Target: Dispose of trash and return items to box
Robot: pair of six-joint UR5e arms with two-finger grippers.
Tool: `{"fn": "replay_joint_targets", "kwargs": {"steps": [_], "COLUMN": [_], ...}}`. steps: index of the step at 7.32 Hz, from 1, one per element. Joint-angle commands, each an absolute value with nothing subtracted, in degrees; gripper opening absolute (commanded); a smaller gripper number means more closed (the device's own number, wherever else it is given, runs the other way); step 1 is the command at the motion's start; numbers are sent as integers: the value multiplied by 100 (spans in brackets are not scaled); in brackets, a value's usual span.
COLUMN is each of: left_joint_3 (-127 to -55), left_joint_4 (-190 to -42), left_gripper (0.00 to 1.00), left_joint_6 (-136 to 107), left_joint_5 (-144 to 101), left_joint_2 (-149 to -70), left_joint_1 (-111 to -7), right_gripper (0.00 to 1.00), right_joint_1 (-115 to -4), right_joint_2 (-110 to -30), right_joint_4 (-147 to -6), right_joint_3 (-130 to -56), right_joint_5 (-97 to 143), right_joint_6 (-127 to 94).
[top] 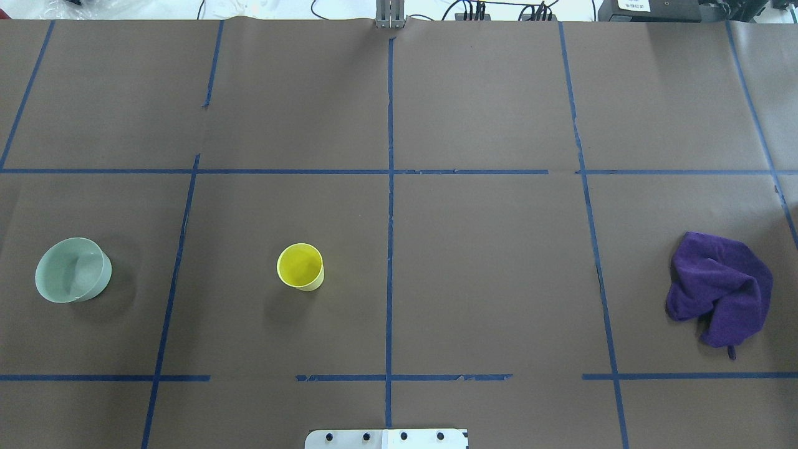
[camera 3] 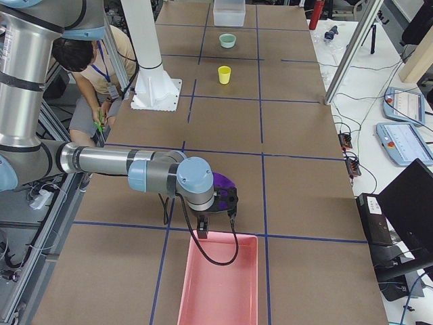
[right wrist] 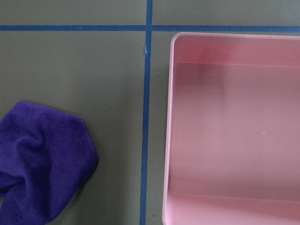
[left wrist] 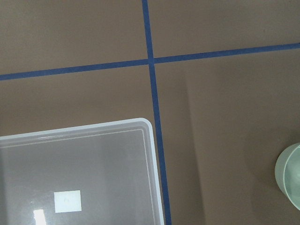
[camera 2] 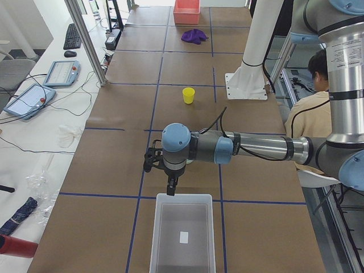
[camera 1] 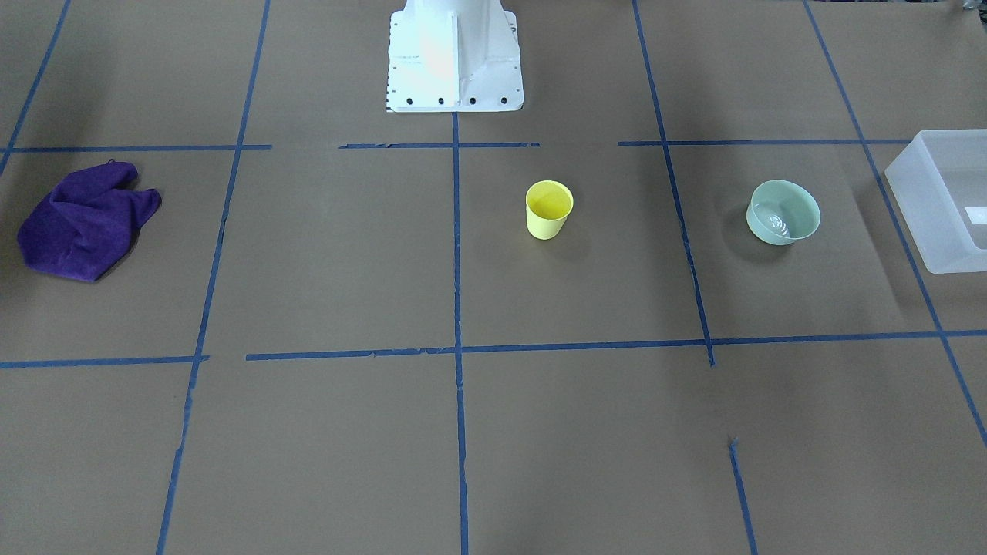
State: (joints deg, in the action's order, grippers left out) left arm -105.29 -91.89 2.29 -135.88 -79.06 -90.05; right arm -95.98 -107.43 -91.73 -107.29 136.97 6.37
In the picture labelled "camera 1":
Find pale green bowl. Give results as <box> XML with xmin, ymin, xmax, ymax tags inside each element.
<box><xmin>745</xmin><ymin>180</ymin><xmax>821</xmax><ymax>246</ymax></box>

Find yellow plastic cup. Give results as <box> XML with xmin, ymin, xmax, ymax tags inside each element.
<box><xmin>524</xmin><ymin>180</ymin><xmax>574</xmax><ymax>241</ymax></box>

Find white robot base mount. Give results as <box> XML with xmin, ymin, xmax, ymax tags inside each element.
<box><xmin>386</xmin><ymin>1</ymin><xmax>525</xmax><ymax>113</ymax></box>

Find translucent plastic storage box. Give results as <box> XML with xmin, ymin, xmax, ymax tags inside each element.
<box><xmin>885</xmin><ymin>129</ymin><xmax>986</xmax><ymax>274</ymax></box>

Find purple crumpled cloth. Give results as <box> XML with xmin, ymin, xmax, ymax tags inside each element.
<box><xmin>17</xmin><ymin>160</ymin><xmax>162</xmax><ymax>282</ymax></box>

